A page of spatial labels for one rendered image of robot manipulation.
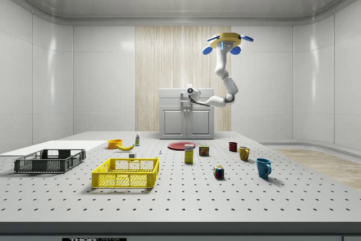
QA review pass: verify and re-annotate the white cabinet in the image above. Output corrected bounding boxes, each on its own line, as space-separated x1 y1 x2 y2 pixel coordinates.
159 87 215 140

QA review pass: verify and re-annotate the red plate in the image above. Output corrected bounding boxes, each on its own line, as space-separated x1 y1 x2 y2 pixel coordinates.
167 141 196 151

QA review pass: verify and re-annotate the yellow white carton box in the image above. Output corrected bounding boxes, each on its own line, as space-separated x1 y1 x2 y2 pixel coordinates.
184 143 196 165

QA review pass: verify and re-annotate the puzzle cube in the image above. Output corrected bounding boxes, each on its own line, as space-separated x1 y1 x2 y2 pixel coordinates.
213 165 225 180

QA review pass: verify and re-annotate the yellow bowl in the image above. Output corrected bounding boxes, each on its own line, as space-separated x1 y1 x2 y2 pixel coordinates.
107 139 123 150

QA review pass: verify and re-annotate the yellow mug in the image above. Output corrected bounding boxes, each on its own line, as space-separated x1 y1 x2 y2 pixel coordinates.
238 146 250 161

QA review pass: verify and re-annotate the drone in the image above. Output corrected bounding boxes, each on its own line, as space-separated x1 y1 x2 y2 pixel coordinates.
202 32 254 55

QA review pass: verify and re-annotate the yellow basket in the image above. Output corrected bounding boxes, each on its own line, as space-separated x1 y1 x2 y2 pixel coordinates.
91 157 160 189

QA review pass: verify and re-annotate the blue mug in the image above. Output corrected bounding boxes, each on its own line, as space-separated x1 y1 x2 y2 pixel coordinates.
256 158 272 180

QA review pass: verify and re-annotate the dark grey basket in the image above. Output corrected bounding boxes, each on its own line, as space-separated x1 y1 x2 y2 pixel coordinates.
14 148 87 174

